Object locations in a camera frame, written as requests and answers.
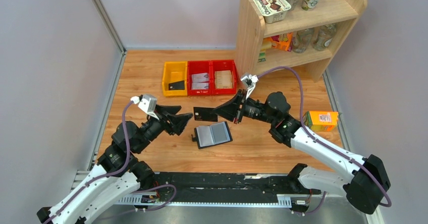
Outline red orange cookie box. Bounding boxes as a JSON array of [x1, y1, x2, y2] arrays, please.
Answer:
[[269, 32, 293, 52]]

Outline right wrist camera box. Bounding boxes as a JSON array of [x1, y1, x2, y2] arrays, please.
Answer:
[[240, 73, 258, 99]]

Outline stacked colourful sponges pack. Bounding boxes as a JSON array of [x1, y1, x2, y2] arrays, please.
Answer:
[[257, 38, 272, 63]]

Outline beige cards stack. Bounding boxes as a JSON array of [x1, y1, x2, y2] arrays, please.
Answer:
[[215, 70, 233, 89]]

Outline yellow plastic bin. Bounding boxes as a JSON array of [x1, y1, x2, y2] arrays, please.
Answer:
[[162, 61, 187, 97]]

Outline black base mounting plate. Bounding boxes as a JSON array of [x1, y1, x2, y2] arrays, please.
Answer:
[[121, 172, 322, 205]]

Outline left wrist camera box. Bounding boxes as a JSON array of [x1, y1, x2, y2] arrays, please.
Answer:
[[130, 94, 159, 120]]

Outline black VIP credit card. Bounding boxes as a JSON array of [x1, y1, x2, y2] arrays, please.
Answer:
[[193, 107, 218, 122]]

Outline middle red plastic bin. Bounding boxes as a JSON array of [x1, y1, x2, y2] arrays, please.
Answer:
[[187, 61, 213, 96]]

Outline red plastic bin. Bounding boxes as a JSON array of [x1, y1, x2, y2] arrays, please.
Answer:
[[210, 60, 237, 95], [187, 61, 213, 96]]

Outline right red plastic bin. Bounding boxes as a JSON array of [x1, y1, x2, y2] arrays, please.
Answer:
[[210, 60, 237, 95]]

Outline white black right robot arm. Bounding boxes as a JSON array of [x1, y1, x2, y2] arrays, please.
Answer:
[[213, 90, 392, 214]]

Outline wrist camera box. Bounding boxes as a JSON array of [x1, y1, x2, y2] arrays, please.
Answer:
[[130, 94, 159, 120], [240, 73, 258, 99]]

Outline aluminium frame rail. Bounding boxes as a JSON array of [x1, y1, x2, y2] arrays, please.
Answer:
[[52, 0, 122, 203]]

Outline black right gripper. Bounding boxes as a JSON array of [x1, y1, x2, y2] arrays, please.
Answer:
[[211, 89, 277, 125]]

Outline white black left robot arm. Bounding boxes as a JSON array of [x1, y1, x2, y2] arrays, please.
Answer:
[[37, 105, 193, 223]]

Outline clear glass bottle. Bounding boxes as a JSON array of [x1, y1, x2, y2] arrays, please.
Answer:
[[312, 23, 338, 51], [292, 28, 315, 53]]

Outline clear glass bottle left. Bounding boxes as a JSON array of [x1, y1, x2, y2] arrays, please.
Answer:
[[292, 28, 315, 53]]

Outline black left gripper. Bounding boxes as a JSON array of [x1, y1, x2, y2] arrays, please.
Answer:
[[134, 103, 194, 153]]

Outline wooden shelf unit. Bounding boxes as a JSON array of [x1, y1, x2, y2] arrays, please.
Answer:
[[234, 0, 368, 82]]

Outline white cards in bin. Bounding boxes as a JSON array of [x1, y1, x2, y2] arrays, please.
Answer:
[[191, 73, 209, 90]]

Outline clear glass bottle right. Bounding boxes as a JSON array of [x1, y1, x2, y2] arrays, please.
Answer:
[[312, 23, 338, 51]]

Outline yellow green juice carton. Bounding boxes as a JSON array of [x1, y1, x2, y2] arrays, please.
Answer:
[[303, 110, 339, 132]]

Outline black card in bin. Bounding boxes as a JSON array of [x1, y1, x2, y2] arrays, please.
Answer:
[[168, 80, 186, 91]]

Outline black leather card holder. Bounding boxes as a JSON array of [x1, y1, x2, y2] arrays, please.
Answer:
[[191, 122, 233, 149]]

